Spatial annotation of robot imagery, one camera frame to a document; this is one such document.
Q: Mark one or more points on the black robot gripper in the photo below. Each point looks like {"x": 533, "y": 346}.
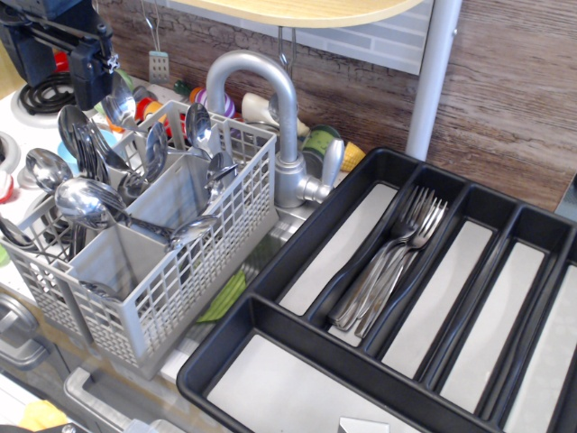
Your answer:
{"x": 32, "y": 30}

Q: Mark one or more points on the silver metal fork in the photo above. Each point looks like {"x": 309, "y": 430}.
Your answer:
{"x": 90, "y": 162}

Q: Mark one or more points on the grey plastic cutlery basket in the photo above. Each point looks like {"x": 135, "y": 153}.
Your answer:
{"x": 125, "y": 291}

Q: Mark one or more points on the stack of forks in tray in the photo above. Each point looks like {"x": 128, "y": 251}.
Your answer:
{"x": 413, "y": 228}

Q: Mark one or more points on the black cutlery tray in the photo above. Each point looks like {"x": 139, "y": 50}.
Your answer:
{"x": 478, "y": 336}

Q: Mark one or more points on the spoon top back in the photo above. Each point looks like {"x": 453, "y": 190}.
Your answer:
{"x": 120, "y": 107}

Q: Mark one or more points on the tall spoon back left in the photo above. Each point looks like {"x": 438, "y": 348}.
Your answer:
{"x": 70, "y": 115}

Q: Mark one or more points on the black coil stove burner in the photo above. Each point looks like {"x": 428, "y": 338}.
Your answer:
{"x": 48, "y": 97}

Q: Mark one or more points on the hanging grey slotted spatula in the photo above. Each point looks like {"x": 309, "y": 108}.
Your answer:
{"x": 158, "y": 59}

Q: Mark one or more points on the spoon middle compartment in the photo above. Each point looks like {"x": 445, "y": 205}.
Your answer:
{"x": 132, "y": 185}

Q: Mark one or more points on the spoon compartment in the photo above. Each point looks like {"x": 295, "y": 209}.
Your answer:
{"x": 221, "y": 165}
{"x": 132, "y": 185}
{"x": 199, "y": 128}

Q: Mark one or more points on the spoon far left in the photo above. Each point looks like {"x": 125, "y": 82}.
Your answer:
{"x": 48, "y": 169}

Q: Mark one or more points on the purple striped toy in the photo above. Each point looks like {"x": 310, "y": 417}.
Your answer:
{"x": 201, "y": 98}

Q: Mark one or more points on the spoon back right compartment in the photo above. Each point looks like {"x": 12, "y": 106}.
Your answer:
{"x": 199, "y": 128}

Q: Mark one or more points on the spoon front lying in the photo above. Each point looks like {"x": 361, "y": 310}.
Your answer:
{"x": 185, "y": 234}

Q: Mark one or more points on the spoon lower left edge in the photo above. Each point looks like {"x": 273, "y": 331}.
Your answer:
{"x": 17, "y": 237}

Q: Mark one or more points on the silver kitchen faucet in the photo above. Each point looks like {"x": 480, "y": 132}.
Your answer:
{"x": 293, "y": 185}

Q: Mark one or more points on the light wooden shelf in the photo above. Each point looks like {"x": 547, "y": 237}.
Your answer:
{"x": 317, "y": 14}

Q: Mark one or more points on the green striped cloth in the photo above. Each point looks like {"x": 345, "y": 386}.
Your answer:
{"x": 229, "y": 294}

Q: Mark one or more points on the yellow toy corn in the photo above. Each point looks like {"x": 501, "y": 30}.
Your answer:
{"x": 353, "y": 155}

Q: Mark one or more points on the white metal post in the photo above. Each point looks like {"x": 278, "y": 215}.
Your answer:
{"x": 441, "y": 34}

